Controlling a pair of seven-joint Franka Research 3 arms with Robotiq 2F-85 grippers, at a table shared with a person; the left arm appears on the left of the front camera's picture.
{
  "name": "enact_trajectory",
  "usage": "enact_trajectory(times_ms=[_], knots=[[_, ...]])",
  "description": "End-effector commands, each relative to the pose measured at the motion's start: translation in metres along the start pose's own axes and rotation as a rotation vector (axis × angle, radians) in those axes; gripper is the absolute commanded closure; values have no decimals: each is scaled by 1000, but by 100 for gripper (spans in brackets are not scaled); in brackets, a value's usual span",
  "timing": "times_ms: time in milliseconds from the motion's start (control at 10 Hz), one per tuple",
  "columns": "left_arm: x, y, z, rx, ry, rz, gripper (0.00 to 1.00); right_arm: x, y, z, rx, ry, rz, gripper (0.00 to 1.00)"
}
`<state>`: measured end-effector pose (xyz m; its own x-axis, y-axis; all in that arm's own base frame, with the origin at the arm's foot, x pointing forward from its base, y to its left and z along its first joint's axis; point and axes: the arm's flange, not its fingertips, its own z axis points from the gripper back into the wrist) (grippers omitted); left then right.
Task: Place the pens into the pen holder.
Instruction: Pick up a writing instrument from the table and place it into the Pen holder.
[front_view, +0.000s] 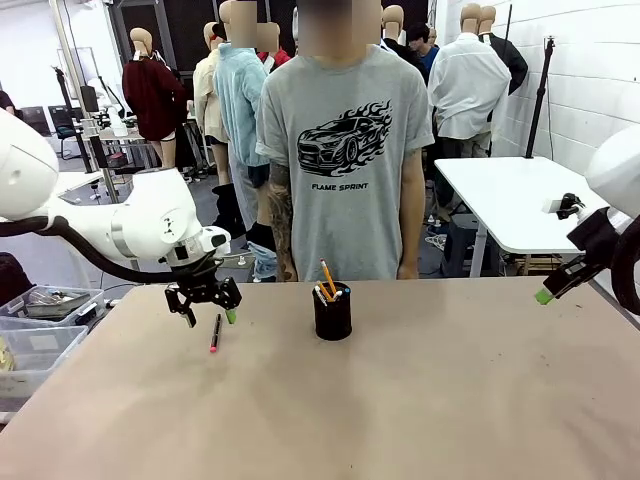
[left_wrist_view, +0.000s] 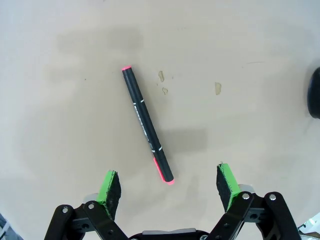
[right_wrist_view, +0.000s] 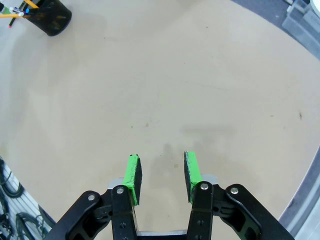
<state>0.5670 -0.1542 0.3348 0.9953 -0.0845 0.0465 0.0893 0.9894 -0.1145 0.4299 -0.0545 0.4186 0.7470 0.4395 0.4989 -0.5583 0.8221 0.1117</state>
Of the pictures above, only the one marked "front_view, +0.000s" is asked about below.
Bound clear plastic storage bin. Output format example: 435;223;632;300
0;324;90;400

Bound mannequin in dark red sweater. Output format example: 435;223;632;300
121;27;189;171

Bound figure in light blue fleece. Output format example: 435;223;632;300
213;0;279;282

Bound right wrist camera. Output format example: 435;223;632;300
543;192;587;220

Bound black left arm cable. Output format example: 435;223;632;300
0;216;177;285

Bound mannequin in white shirt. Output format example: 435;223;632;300
428;2;513;161

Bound black cylindrical pen holder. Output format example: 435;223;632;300
312;282;354;343

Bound white side table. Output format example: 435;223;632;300
433;155;610;279

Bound bare left forearm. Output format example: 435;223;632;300
397;148;426;269

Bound person in grey T-shirt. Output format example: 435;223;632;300
254;0;435;282

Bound black tripod stand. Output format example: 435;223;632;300
523;35;558;160

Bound mannequin in black jacket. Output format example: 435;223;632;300
478;5;530;97

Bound mannequin in red top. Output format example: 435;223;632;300
255;22;293;76

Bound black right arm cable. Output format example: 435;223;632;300
610;228;640;317

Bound clear bin with clutter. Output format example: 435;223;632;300
0;284;106;332

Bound long yellow pencil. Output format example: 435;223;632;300
319;258;338;300

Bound mannequin in beige jacket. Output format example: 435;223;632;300
192;22;232;187

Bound black office chair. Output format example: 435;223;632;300
48;103;79;161

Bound black stool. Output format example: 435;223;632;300
441;214;482;277

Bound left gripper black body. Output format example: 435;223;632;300
168;253;224;305

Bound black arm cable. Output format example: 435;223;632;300
0;216;177;285
610;228;640;317

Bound black haired person in blue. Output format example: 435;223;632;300
405;21;442;84

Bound tattooed right forearm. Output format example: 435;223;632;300
266;163;297;274

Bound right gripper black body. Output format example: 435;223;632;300
542;208;626;301

